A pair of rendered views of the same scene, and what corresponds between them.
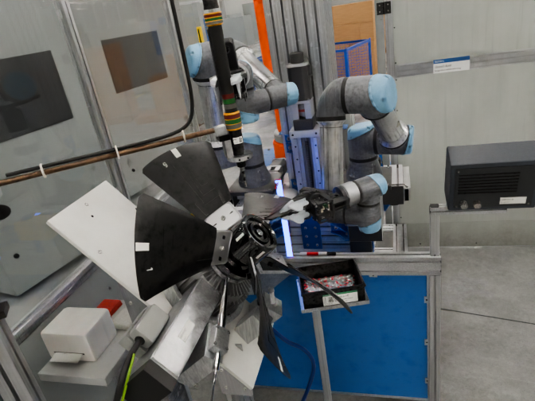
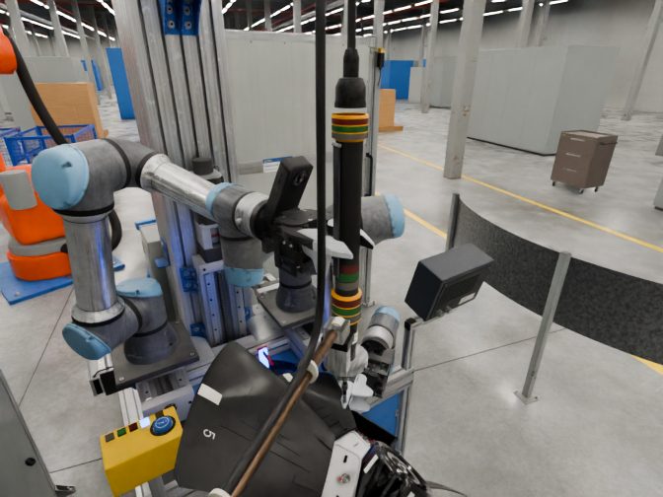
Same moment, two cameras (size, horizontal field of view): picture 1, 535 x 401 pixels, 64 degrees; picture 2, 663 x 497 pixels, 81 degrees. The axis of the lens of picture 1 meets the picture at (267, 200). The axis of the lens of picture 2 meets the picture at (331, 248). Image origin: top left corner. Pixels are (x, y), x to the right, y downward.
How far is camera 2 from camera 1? 95 cm
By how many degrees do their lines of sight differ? 46
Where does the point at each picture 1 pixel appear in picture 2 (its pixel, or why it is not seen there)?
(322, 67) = (231, 177)
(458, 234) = not seen: hidden behind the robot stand
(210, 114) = (96, 269)
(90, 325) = not seen: outside the picture
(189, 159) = (239, 395)
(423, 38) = (253, 138)
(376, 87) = (398, 211)
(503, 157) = (469, 263)
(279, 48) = (168, 151)
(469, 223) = not seen: hidden behind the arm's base
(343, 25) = (52, 106)
